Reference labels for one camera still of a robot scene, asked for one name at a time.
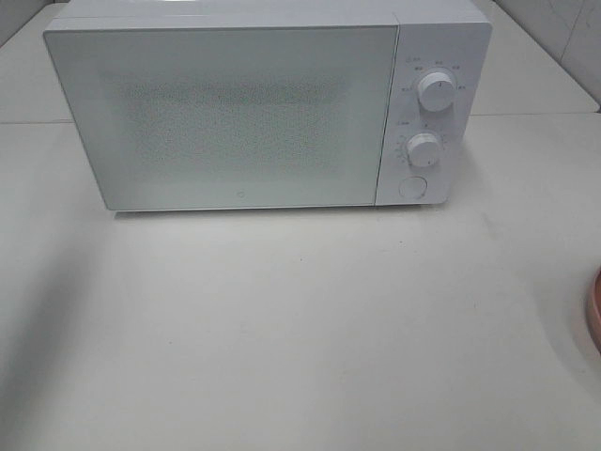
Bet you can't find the round white door button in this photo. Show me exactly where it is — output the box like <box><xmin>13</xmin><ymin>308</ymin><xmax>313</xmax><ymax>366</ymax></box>
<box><xmin>399</xmin><ymin>176</ymin><xmax>428</xmax><ymax>200</ymax></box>

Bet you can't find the white timer knob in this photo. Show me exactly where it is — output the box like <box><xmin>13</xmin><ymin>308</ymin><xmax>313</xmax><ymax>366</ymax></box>
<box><xmin>406</xmin><ymin>132</ymin><xmax>443</xmax><ymax>167</ymax></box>

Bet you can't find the pink round plate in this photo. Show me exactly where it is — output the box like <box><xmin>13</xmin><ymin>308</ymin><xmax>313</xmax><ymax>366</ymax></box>
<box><xmin>586</xmin><ymin>271</ymin><xmax>601</xmax><ymax>352</ymax></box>

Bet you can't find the white microwave door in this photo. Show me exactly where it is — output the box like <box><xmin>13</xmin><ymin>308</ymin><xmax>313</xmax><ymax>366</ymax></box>
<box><xmin>44</xmin><ymin>26</ymin><xmax>397</xmax><ymax>211</ymax></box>

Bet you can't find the white upper power knob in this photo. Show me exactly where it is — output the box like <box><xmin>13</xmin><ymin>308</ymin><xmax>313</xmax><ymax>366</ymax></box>
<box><xmin>416</xmin><ymin>68</ymin><xmax>457</xmax><ymax>113</ymax></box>

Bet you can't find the white microwave oven body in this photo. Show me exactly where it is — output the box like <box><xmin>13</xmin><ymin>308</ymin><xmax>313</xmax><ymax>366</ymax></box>
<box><xmin>43</xmin><ymin>1</ymin><xmax>492</xmax><ymax>207</ymax></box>

